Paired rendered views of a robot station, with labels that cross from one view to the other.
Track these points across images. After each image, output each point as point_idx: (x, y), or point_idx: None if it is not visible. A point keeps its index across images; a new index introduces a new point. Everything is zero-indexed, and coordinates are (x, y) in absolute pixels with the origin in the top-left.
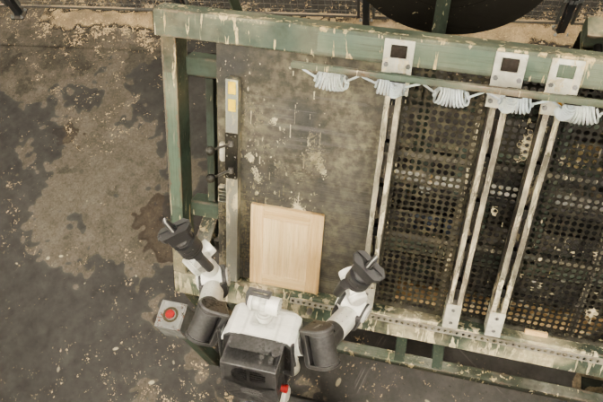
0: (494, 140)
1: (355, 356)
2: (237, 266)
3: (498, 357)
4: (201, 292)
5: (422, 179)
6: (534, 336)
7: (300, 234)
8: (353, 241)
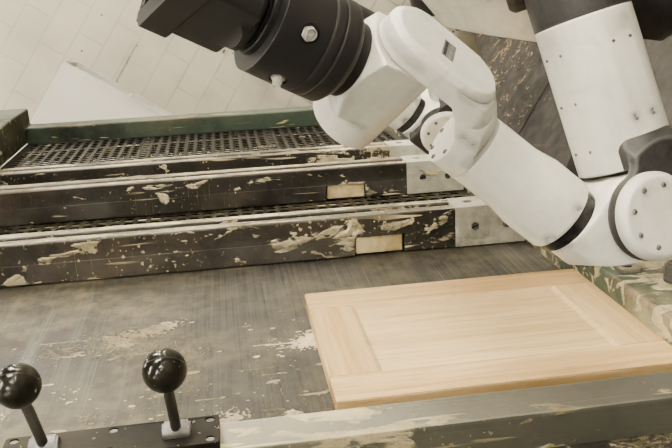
0: (46, 184)
1: None
2: (643, 376)
3: None
4: (594, 86)
5: None
6: None
7: (394, 314)
8: (364, 268)
